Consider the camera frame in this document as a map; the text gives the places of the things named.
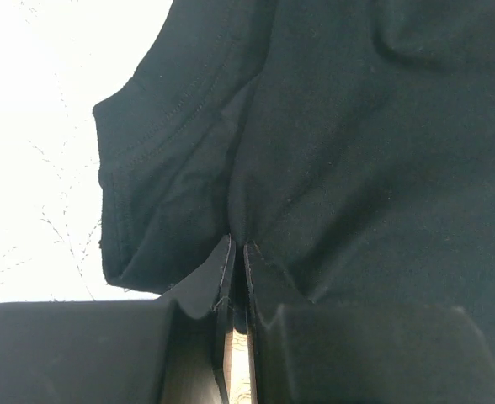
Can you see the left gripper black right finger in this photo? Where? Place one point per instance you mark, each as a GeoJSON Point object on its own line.
{"type": "Point", "coordinates": [303, 352]}

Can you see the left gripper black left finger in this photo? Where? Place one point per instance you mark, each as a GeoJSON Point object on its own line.
{"type": "Point", "coordinates": [174, 349]}

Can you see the black t shirt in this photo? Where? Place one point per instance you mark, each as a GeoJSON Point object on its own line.
{"type": "Point", "coordinates": [351, 142]}

